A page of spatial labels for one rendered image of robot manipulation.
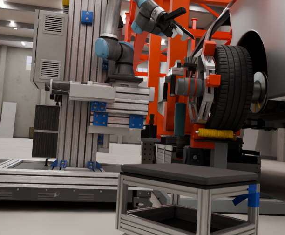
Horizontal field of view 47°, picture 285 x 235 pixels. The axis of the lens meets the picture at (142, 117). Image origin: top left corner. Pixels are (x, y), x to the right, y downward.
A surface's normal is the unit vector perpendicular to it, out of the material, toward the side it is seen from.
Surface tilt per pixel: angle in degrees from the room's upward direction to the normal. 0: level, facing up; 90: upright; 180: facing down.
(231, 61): 63
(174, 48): 90
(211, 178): 68
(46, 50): 90
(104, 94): 90
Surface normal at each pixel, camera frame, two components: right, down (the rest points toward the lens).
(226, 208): 0.08, -0.06
